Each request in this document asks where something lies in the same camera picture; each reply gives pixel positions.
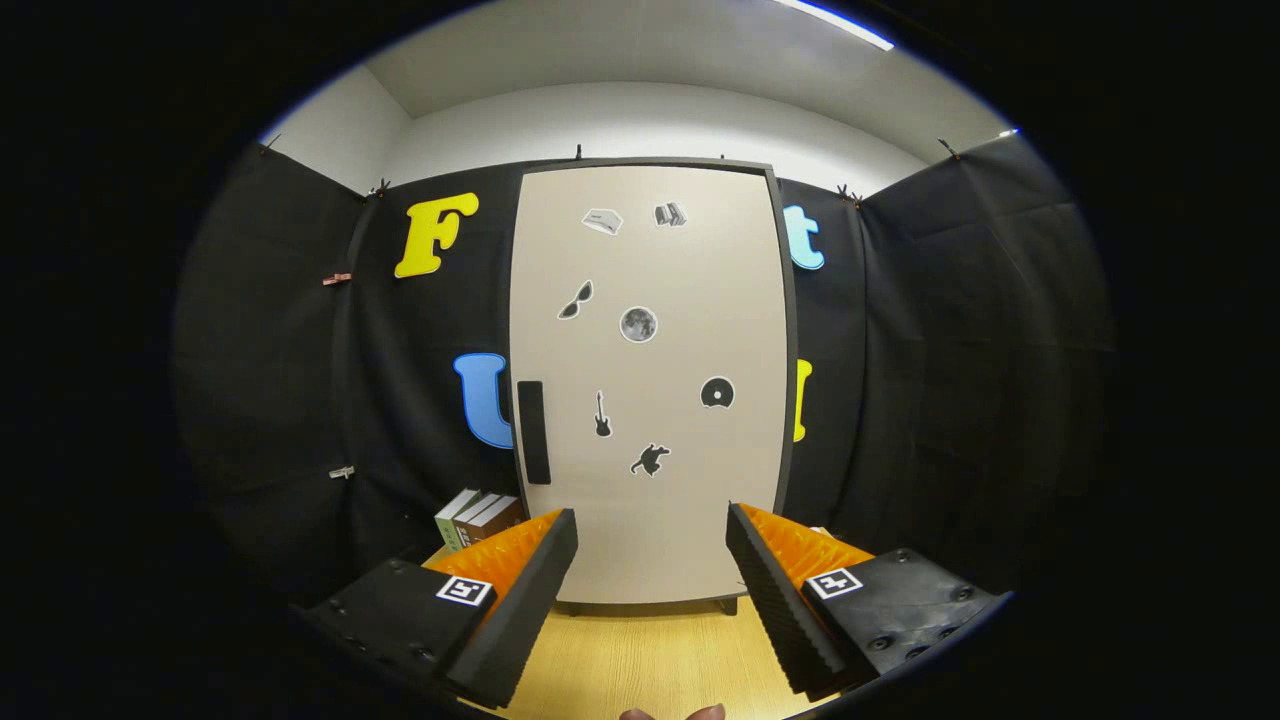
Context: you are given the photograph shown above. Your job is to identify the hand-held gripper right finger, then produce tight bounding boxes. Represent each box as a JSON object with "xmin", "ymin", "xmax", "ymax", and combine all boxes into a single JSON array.
[{"xmin": 725, "ymin": 501, "xmax": 1011, "ymax": 701}]

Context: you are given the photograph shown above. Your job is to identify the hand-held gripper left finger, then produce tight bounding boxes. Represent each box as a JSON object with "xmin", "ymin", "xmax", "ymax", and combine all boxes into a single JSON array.
[{"xmin": 300, "ymin": 508, "xmax": 581, "ymax": 709}]

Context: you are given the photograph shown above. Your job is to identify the black door handle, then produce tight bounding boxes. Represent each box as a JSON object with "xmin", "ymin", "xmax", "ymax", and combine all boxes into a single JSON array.
[{"xmin": 516, "ymin": 380, "xmax": 553, "ymax": 486}]

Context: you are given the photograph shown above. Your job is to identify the beige cabinet door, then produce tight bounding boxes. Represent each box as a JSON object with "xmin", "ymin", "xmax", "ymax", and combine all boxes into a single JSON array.
[{"xmin": 509, "ymin": 165, "xmax": 791, "ymax": 604}]

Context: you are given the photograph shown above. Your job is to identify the green white book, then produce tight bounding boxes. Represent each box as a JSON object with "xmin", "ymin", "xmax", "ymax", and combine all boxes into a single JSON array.
[{"xmin": 435, "ymin": 488, "xmax": 483, "ymax": 553}]

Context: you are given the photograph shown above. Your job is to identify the dark grey cabinet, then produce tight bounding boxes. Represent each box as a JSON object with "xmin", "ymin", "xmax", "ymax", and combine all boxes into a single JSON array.
[{"xmin": 505, "ymin": 157, "xmax": 801, "ymax": 616}]

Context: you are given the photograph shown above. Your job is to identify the black backdrop cloth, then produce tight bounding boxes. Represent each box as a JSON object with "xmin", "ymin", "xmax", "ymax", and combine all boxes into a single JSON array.
[{"xmin": 170, "ymin": 130, "xmax": 1119, "ymax": 611}]

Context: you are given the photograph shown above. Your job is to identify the long ceiling light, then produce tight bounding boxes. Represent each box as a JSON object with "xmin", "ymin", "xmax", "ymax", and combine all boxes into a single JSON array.
[{"xmin": 770, "ymin": 0, "xmax": 896, "ymax": 53}]

